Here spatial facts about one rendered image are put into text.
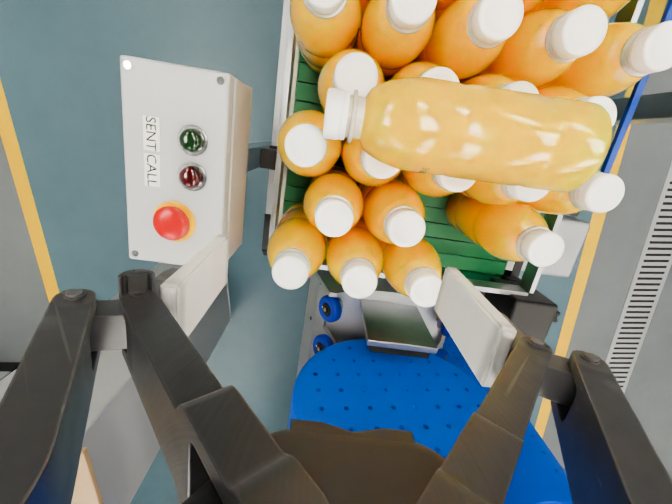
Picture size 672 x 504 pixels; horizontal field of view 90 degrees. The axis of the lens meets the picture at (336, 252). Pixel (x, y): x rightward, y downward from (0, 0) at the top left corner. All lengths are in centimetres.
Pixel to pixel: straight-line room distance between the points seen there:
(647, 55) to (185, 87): 41
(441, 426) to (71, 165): 167
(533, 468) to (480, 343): 74
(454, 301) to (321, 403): 29
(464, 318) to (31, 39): 180
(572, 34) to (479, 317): 29
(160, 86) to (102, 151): 135
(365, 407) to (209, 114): 38
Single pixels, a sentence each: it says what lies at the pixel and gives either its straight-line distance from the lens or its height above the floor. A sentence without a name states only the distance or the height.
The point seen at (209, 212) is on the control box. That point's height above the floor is 110.
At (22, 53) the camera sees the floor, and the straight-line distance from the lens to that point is 187.
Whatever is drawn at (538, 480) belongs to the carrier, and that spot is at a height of 98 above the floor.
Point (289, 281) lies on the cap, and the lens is 36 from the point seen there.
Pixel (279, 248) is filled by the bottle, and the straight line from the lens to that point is 39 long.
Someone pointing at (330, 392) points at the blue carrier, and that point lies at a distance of 47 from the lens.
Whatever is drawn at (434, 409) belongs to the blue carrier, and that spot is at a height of 111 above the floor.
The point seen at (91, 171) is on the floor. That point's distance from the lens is 176.
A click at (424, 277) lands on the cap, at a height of 112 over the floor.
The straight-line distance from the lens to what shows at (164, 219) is 39.
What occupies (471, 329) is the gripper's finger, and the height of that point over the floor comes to 131.
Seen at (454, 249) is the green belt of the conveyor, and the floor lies 90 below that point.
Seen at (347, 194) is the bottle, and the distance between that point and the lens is 37.
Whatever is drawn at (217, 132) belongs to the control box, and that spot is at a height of 110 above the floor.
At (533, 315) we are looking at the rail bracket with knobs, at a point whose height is 100.
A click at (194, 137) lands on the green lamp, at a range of 36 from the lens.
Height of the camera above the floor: 145
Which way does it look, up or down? 71 degrees down
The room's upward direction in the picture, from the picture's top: 177 degrees clockwise
